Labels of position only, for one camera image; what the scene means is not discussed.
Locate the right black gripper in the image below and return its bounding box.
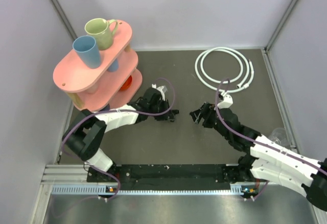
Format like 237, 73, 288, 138
190, 102, 231, 140

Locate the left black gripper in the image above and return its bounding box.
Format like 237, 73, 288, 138
149, 98, 175, 121

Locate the white hose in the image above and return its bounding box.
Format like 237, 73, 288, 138
194, 46, 255, 94

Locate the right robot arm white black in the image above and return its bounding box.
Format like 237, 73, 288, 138
190, 102, 326, 211

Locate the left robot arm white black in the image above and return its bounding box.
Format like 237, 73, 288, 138
62, 86, 179, 182

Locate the orange bowl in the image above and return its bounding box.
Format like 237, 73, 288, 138
120, 75, 133, 91

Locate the small blue cup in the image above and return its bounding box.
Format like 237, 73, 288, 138
107, 59, 119, 72

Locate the pink three-tier shelf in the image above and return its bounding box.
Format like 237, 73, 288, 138
53, 20, 143, 111

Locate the clear plastic cup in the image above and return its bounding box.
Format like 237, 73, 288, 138
269, 128, 291, 147

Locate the green ceramic mug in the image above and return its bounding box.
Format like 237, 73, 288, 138
84, 18, 119, 51

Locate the blue plastic cup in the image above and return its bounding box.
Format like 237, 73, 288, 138
73, 35, 102, 69

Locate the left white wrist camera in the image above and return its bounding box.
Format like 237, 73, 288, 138
151, 84, 167, 101

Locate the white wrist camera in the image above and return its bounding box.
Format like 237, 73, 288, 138
151, 84, 167, 101
217, 93, 233, 109

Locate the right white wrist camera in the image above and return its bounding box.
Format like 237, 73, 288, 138
217, 93, 233, 109

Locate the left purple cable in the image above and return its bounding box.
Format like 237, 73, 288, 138
61, 77, 177, 199

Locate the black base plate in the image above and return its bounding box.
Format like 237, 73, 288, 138
86, 164, 256, 184

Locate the slotted cable duct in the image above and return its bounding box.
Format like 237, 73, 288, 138
51, 183, 251, 197

